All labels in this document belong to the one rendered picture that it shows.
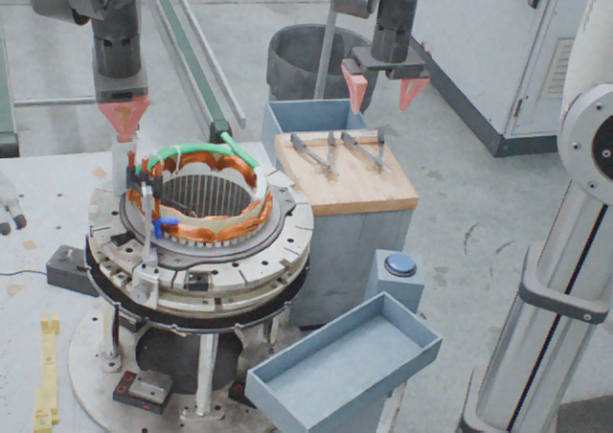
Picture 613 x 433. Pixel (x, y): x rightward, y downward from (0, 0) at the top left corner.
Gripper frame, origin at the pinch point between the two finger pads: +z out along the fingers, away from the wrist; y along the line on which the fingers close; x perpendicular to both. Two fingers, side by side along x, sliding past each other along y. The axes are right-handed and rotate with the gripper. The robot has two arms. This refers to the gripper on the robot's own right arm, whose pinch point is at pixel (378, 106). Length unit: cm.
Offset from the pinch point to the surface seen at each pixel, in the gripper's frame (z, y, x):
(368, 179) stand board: 10.2, 2.4, 5.8
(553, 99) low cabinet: 86, -146, -145
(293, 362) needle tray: 14.3, 24.6, 39.0
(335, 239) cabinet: 18.3, 8.6, 10.6
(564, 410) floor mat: 116, -85, -21
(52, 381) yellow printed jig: 37, 54, 15
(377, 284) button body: 15.2, 7.5, 25.6
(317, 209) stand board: 11.1, 12.8, 11.3
